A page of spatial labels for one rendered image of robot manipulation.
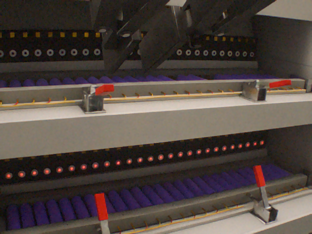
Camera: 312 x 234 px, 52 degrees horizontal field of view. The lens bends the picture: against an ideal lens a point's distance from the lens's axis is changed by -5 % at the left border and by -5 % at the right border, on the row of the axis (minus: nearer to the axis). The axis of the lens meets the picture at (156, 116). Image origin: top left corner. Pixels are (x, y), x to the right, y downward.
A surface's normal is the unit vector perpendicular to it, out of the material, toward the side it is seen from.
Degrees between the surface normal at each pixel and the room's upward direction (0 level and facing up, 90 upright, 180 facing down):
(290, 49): 90
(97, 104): 90
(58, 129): 111
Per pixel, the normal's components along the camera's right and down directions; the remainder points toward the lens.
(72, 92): 0.42, 0.29
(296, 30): -0.90, 0.07
